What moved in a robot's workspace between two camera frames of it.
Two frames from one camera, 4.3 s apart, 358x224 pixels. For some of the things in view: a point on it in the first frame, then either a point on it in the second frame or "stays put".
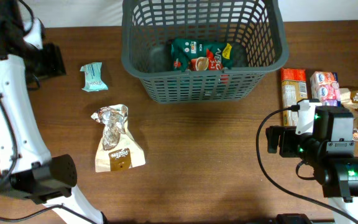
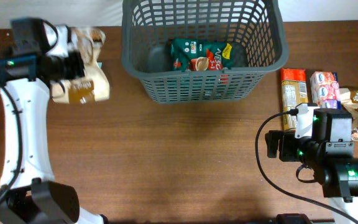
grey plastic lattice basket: [255, 28] stays put
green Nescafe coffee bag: [201, 55] stays put
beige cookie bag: [117, 149] → [94, 86]
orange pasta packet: [294, 88] stays put
